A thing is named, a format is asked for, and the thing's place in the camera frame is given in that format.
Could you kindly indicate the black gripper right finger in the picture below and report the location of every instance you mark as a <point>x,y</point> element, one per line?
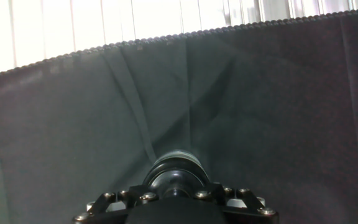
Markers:
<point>244,200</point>

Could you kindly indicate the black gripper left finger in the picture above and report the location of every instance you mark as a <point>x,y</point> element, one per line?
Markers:
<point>110,202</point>

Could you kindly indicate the black cloth with blue print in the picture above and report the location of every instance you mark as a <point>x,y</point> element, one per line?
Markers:
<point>228,93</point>

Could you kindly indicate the clear glass jar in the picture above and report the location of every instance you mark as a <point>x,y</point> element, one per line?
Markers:
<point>177,154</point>

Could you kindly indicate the black jar lid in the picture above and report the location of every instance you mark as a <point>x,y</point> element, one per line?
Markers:
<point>172,177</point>

